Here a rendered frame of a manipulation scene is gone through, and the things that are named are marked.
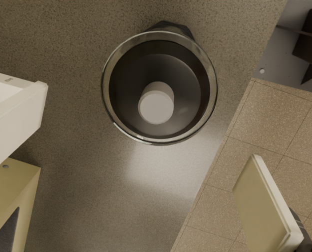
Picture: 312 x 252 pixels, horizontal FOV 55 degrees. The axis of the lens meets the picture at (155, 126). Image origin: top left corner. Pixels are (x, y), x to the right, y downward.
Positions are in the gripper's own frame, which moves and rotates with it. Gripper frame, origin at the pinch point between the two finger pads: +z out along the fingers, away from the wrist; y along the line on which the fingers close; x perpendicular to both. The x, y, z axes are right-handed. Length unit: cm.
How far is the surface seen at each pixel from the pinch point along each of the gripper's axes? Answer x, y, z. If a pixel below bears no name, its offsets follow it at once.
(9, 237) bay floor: -39.3, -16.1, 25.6
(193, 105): 0.7, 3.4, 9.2
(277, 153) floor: -44, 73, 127
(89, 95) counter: -10.8, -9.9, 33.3
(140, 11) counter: 4.9, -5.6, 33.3
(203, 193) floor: -80, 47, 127
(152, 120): -0.7, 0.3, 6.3
